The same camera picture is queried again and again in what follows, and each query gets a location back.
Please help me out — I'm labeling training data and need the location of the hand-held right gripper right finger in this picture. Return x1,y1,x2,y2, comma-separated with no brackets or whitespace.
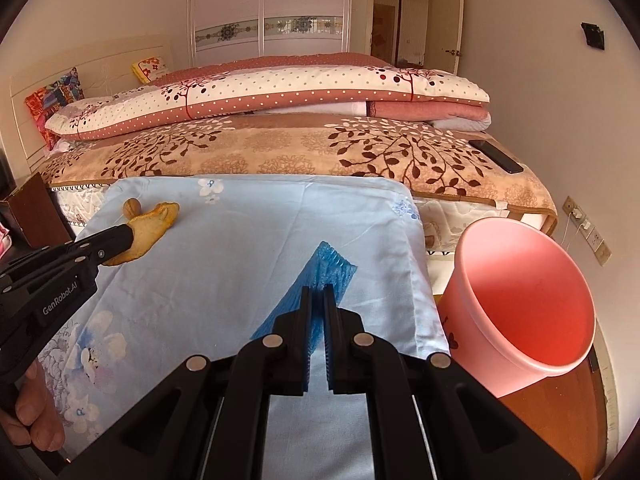
322,284,581,480

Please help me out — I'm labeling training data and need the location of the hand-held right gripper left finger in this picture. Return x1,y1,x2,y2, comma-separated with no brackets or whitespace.
67,285,313,480

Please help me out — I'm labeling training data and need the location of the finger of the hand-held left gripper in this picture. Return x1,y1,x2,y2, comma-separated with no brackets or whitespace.
47,223,136,267

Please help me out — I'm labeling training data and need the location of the yellow banana peel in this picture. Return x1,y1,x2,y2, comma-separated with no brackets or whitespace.
102,202,180,267

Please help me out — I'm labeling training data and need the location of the blue foam fruit net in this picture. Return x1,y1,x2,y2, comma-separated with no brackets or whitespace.
250,241,358,356

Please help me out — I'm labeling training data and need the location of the pink plastic bucket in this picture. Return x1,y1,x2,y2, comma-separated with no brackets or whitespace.
440,218,597,398

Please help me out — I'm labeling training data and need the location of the person's left hand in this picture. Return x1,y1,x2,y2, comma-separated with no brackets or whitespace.
0,360,67,453

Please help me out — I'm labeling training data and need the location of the brown wooden nightstand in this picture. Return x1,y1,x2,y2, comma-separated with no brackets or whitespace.
0,172,71,251

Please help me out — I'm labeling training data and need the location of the light blue floral cloth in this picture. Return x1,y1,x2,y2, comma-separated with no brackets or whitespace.
35,175,451,480

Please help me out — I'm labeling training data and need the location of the colourful patterned pillow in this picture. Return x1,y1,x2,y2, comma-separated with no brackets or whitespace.
24,67,85,151

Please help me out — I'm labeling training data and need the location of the yellow floral pillow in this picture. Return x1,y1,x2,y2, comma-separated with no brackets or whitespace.
132,57,171,85

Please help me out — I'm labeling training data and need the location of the cream bed headboard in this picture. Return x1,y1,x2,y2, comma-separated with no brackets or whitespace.
10,35,173,171

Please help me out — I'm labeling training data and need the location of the brown leaf print blanket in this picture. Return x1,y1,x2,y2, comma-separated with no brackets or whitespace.
37,111,558,211

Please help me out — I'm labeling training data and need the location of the folded white sheet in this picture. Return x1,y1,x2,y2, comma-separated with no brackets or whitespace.
260,101,371,116

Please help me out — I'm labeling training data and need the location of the black smartphone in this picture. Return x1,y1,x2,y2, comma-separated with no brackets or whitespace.
468,140,524,175

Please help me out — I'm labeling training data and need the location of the folded dotted tree print quilt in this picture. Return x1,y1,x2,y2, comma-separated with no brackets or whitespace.
45,53,491,141

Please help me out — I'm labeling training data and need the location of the white sliding door wardrobe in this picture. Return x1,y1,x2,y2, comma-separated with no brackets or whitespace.
187,0,353,68

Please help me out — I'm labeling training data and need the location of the white room door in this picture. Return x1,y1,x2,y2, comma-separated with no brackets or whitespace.
434,0,464,77

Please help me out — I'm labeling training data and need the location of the white charger cable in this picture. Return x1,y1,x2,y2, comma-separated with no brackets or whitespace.
560,220,586,252

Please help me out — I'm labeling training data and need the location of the beige wall socket row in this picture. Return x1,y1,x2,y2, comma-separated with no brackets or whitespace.
562,196,612,267

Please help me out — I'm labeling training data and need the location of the black wall mount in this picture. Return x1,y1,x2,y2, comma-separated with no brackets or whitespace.
581,22,605,51

